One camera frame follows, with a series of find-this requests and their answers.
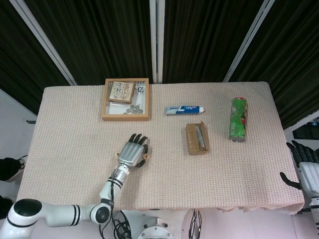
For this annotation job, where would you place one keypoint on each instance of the open brown cardboard box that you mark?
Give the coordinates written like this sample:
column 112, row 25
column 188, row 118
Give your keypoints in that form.
column 192, row 139

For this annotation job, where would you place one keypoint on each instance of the beige woven tablecloth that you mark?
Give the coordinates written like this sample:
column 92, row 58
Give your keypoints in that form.
column 174, row 179

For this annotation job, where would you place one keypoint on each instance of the dark pleated curtain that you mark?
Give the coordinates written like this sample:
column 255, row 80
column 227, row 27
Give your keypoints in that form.
column 99, row 37
column 199, row 37
column 20, row 62
column 294, row 62

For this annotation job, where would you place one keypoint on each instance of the black bag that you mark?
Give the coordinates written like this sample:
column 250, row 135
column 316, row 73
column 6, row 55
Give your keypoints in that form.
column 305, row 133

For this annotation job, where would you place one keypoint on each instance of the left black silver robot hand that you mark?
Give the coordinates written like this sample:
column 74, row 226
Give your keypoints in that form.
column 129, row 153

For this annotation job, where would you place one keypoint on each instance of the white sneaker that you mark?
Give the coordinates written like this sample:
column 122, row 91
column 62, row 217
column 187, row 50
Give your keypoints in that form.
column 21, row 169

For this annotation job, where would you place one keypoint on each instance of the black trouser leg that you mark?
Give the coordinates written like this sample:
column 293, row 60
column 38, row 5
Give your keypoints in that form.
column 7, row 169
column 5, row 206

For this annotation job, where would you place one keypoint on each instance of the square wooden frame tray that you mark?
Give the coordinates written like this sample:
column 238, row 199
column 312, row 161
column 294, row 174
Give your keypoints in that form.
column 124, row 118

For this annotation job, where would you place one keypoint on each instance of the brown calligraphy card box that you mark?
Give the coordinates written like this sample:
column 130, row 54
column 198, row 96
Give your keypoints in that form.
column 120, row 92

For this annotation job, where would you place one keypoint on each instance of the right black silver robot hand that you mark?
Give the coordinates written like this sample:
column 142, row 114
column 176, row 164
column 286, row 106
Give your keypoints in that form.
column 310, row 178

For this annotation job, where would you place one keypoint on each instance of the white frame post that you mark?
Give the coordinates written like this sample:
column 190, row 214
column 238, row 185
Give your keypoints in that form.
column 152, row 37
column 42, row 39
column 249, row 39

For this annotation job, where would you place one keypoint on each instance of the blue white toothpaste tube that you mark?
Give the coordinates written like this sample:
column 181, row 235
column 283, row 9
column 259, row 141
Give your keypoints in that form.
column 184, row 109

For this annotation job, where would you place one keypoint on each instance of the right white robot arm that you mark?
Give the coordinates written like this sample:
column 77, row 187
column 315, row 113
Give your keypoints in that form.
column 315, row 209

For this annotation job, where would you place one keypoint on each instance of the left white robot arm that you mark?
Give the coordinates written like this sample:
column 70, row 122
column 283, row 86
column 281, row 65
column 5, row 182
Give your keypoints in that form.
column 62, row 214

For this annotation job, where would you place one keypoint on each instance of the clear plastic bag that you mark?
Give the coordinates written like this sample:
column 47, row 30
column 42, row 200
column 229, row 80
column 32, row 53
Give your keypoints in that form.
column 200, row 137

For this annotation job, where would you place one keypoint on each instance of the wooden chess piece red character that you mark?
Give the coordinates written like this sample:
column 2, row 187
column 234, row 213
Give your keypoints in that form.
column 146, row 156

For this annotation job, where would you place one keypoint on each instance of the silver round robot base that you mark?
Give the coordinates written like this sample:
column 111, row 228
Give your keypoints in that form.
column 155, row 232

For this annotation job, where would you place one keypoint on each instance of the green chip can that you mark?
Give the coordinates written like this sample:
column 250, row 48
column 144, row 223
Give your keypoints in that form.
column 238, row 119

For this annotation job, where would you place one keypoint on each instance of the silver coin pile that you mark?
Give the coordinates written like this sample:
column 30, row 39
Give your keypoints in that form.
column 134, row 109

